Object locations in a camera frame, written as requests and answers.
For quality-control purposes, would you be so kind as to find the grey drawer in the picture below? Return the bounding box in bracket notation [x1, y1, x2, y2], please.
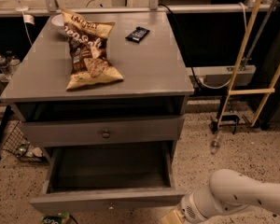
[30, 141, 184, 214]
[21, 116, 184, 147]

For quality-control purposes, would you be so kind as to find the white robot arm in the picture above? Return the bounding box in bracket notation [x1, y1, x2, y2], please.
[161, 169, 280, 224]

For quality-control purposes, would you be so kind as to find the grey top drawer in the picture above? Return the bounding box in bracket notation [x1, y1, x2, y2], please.
[21, 116, 184, 147]

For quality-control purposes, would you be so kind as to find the grey wooden drawer cabinet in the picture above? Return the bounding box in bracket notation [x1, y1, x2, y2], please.
[0, 11, 195, 173]

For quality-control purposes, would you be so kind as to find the plastic bottle on floor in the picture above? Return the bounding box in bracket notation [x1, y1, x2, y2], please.
[211, 131, 221, 154]

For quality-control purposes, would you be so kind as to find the green snack bag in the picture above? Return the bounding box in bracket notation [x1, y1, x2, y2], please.
[41, 213, 70, 224]

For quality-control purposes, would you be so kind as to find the black metal stand leg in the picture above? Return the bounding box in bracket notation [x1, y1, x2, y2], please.
[0, 105, 13, 164]

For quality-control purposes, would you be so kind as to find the brown yellow chip bag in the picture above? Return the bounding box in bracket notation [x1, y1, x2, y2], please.
[62, 8, 123, 91]

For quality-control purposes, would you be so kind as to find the clear plastic water bottle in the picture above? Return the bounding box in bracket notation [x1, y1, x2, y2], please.
[0, 54, 11, 80]

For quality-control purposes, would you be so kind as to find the yellow wooden ladder frame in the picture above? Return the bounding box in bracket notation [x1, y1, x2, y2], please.
[216, 0, 280, 128]

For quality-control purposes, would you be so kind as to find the black power cable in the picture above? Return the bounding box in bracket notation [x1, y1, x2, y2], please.
[158, 3, 203, 91]

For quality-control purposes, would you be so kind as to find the black wire basket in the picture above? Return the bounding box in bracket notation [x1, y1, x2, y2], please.
[2, 120, 47, 162]

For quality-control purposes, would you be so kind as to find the white cable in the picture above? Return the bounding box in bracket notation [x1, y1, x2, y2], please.
[197, 2, 249, 91]

